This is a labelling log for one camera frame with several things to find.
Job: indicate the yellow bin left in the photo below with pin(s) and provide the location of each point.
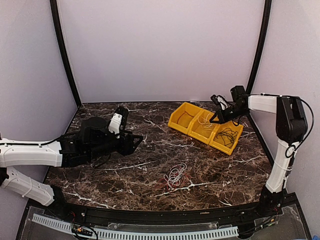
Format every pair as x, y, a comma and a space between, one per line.
182, 118

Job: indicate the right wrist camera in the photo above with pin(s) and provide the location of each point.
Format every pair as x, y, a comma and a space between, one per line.
220, 101

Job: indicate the black frame post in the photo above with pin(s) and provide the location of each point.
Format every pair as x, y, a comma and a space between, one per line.
63, 51
260, 45

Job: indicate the white slotted cable duct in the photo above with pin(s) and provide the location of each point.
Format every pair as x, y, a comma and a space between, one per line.
108, 234

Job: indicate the right black frame post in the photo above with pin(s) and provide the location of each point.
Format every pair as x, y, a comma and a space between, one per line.
260, 45

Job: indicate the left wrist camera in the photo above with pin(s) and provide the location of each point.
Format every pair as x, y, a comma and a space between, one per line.
118, 121

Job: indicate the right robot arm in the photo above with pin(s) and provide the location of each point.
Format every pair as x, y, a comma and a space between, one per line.
291, 128

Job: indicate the yellow bin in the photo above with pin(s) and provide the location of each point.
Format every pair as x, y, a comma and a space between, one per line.
227, 137
182, 118
202, 129

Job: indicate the yellow bin right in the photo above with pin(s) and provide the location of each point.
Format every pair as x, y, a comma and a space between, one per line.
227, 137

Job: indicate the left black frame post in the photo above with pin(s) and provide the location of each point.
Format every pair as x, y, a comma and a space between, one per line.
63, 51

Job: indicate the black front rail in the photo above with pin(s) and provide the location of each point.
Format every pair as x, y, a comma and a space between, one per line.
96, 216

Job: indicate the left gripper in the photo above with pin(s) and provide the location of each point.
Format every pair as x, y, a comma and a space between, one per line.
127, 147

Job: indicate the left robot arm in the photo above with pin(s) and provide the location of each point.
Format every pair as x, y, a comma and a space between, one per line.
96, 138

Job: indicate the yellow bin middle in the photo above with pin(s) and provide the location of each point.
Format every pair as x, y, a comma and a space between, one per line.
202, 129

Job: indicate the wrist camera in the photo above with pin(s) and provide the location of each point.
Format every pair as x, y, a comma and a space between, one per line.
118, 121
220, 101

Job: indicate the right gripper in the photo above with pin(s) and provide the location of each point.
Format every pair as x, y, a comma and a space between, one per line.
222, 118

